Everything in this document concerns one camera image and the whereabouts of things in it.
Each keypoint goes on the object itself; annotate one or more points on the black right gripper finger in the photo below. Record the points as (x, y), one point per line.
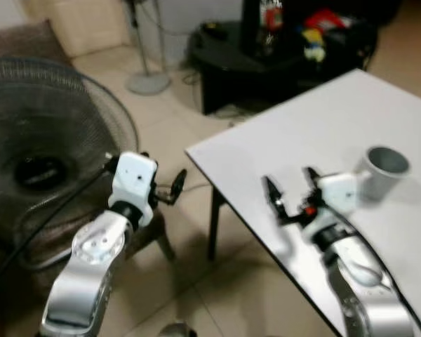
(311, 180)
(274, 195)

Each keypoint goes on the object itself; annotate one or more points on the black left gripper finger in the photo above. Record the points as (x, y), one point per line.
(144, 154)
(179, 184)

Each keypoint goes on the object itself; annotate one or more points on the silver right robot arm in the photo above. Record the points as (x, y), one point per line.
(365, 281)

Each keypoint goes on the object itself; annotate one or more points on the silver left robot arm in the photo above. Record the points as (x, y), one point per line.
(91, 256)

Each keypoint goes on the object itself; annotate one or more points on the brown wicker stool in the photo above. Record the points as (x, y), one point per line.
(151, 230)

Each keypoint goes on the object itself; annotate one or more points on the dark table leg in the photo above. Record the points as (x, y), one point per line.
(215, 225)

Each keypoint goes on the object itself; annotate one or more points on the grey mug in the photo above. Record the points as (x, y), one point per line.
(386, 174)

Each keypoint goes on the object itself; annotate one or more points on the large black fan grille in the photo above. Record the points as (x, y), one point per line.
(49, 112)

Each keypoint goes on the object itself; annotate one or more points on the black low cabinet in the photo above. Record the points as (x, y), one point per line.
(266, 81)

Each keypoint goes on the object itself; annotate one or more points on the yellow and blue toy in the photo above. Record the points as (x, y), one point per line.
(313, 45)

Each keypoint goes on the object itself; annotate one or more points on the grey robot foot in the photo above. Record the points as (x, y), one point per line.
(177, 330)

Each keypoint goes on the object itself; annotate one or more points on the beige box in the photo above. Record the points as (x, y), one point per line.
(84, 24)

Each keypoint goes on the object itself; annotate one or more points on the dark bottle with red label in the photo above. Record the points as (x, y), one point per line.
(270, 24)

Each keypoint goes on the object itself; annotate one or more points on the red package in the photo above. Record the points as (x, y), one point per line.
(328, 20)

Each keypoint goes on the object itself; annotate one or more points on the brown woven sofa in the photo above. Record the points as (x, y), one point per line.
(21, 43)

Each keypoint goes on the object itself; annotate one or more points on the black television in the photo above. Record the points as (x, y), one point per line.
(379, 8)

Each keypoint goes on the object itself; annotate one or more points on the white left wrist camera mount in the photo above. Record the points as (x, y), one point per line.
(133, 179)

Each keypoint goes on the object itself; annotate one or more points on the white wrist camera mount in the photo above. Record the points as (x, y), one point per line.
(337, 191)
(133, 179)

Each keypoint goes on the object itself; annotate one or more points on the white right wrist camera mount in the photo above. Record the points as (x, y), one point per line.
(337, 191)

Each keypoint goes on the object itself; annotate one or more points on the grey pedestal fan stand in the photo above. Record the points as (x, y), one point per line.
(149, 83)

